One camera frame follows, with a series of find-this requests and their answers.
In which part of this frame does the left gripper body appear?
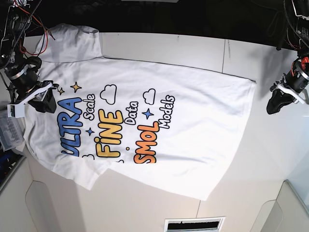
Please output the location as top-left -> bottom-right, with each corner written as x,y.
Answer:
270,62 -> 309,104

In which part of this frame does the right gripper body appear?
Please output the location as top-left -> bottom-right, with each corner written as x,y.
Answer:
4,64 -> 59,104

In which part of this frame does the clear plastic parts box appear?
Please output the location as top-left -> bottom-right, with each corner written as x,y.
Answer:
0,110 -> 24,151

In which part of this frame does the bin with blue cables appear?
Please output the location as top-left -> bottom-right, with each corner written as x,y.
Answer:
0,150 -> 26,192

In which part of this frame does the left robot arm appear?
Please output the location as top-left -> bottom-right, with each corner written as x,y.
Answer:
267,0 -> 309,115

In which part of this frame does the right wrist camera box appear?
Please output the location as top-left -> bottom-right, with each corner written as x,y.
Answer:
7,104 -> 25,118

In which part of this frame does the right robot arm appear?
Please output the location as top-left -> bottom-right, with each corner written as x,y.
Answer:
0,0 -> 59,118

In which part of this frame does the white printed t-shirt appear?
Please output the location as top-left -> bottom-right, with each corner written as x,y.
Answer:
24,24 -> 256,201

